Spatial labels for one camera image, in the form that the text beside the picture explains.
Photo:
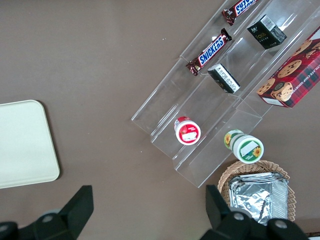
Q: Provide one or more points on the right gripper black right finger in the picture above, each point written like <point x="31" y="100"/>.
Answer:
<point x="232" y="227"/>

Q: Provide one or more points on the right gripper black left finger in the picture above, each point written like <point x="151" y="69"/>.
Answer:
<point x="62" y="225"/>

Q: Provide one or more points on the light wicker basket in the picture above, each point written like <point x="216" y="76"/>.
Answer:
<point x="250" y="167"/>

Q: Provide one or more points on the cream plastic tray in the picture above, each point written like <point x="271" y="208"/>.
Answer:
<point x="25" y="142"/>

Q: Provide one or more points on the aluminium foil container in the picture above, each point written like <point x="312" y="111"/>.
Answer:
<point x="257" y="195"/>

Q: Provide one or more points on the green lidded sunflower cup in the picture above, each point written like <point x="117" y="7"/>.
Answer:
<point x="250" y="148"/>

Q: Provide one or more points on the red lidded yogurt cup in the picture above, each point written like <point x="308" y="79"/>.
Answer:
<point x="188" y="132"/>

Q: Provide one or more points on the clear acrylic stepped shelf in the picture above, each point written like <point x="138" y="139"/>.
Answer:
<point x="217" y="107"/>

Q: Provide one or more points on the small black carton box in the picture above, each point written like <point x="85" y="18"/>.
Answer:
<point x="225" y="78"/>
<point x="265" y="32"/>

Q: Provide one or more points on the red tartan cookie box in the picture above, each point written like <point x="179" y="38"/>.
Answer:
<point x="295" y="75"/>

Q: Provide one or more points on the Snickers chocolate bar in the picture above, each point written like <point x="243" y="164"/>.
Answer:
<point x="240" y="8"/>
<point x="210" y="53"/>

